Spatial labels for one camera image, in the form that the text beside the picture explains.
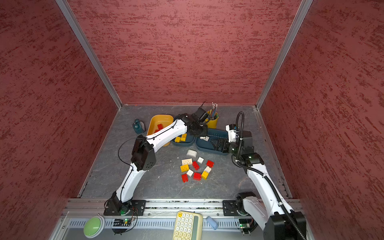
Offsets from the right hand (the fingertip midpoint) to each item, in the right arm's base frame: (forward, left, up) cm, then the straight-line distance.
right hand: (215, 143), depth 80 cm
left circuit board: (-33, +48, -18) cm, 61 cm away
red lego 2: (+21, +39, -16) cm, 47 cm away
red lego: (+25, +37, -15) cm, 47 cm away
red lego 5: (-13, +17, -17) cm, 27 cm away
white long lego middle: (-3, +16, -16) cm, 23 cm away
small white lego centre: (-10, +14, -16) cm, 24 cm away
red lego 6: (-12, +10, -17) cm, 23 cm away
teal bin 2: (+7, +6, -15) cm, 17 cm away
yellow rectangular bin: (+30, +33, -15) cm, 47 cm away
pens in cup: (+29, -3, -2) cm, 29 cm away
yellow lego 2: (-7, +18, -16) cm, 25 cm away
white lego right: (-8, +4, -17) cm, 19 cm away
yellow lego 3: (-12, +6, -13) cm, 19 cm away
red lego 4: (-5, +2, -16) cm, 17 cm away
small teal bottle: (+21, +50, -10) cm, 55 cm away
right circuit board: (-35, -13, -18) cm, 41 cm away
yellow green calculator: (-35, +15, -15) cm, 41 cm away
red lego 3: (-6, +11, -15) cm, 20 cm away
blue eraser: (-34, +4, -14) cm, 37 cm away
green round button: (-34, +60, -16) cm, 71 cm away
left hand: (+9, +5, -6) cm, 12 cm away
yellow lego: (+13, +19, -13) cm, 26 cm away
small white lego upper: (-2, +8, -16) cm, 18 cm away
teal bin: (+8, +14, -11) cm, 19 cm away
